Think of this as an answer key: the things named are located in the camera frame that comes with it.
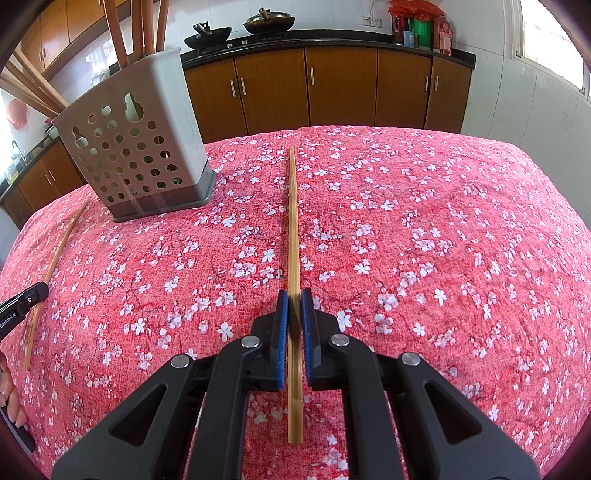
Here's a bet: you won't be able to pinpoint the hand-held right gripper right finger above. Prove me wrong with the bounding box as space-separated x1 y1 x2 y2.
300 288 541 480

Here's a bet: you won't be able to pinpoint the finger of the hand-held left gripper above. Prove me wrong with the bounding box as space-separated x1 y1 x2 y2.
0 282 51 340

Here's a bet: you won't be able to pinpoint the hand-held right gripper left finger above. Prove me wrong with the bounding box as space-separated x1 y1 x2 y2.
52 290 291 480

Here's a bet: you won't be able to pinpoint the grey perforated chopstick holder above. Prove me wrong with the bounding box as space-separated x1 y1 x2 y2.
52 46 217 223

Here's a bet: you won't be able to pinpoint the person's left hand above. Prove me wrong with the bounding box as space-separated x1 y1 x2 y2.
0 353 28 428

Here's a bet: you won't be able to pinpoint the red floral tablecloth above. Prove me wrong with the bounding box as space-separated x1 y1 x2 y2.
0 126 591 480

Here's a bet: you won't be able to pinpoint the red plastic bag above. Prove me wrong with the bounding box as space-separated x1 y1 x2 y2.
6 97 29 130

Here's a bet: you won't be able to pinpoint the brown wooden base cabinets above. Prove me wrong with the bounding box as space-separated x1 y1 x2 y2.
0 44 472 227

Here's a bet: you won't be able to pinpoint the black kitchen countertop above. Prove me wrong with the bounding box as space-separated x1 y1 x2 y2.
0 30 476 195

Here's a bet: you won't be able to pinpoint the gas stove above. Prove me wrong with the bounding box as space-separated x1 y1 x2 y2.
194 33 296 51

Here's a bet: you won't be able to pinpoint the black wok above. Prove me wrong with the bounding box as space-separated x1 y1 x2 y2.
184 23 233 51

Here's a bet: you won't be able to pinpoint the wok with lid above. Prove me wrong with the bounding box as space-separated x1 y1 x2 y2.
243 7 296 35

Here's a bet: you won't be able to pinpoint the red bag with packets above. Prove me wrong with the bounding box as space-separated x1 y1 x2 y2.
388 0 455 56

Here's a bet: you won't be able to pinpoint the bright window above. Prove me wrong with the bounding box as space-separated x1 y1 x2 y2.
508 0 591 100

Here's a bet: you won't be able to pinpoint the brown wooden wall cabinet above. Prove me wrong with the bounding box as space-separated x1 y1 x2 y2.
18 0 134 79

